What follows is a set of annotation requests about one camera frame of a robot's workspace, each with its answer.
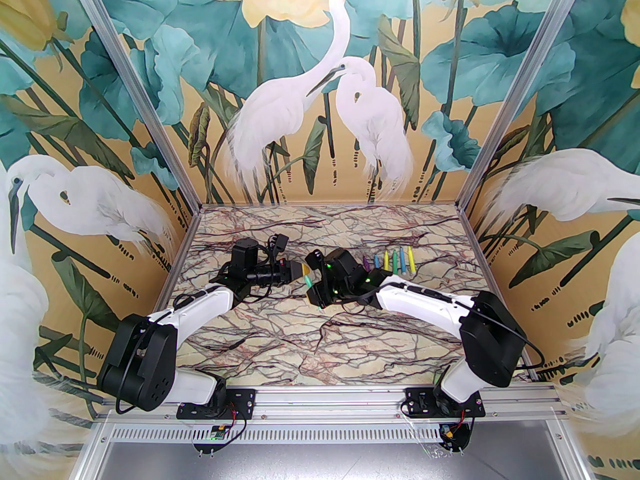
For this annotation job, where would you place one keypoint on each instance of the yellow marker pen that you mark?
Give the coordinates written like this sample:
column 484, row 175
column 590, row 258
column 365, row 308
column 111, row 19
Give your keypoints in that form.
column 411, row 262
column 386, row 262

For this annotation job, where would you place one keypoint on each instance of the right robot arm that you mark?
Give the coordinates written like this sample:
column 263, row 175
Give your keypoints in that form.
column 490, row 333

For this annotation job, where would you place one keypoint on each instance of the vented metal panel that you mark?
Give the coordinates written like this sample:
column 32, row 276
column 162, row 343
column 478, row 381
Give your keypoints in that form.
column 325, row 460

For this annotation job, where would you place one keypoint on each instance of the small green circuit board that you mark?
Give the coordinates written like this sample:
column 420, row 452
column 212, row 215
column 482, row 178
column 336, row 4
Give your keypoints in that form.
column 217, row 433

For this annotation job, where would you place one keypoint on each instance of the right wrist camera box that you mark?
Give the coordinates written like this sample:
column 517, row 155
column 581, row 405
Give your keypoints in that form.
column 314, row 258

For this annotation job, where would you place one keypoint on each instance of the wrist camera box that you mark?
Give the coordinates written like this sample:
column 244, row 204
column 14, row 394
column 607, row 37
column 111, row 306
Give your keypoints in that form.
column 314, row 258
column 279, row 243

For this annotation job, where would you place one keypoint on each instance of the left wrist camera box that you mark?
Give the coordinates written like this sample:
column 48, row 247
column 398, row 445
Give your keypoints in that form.
column 279, row 243

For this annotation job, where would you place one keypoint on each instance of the aluminium frame rail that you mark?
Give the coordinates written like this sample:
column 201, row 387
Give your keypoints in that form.
column 325, row 403

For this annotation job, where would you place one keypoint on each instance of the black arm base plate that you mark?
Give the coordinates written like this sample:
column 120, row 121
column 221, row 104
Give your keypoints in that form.
column 242, row 400
column 417, row 403

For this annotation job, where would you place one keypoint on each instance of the aluminium corner post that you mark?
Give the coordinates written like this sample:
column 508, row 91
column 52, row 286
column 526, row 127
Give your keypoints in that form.
column 136, row 88
column 522, row 88

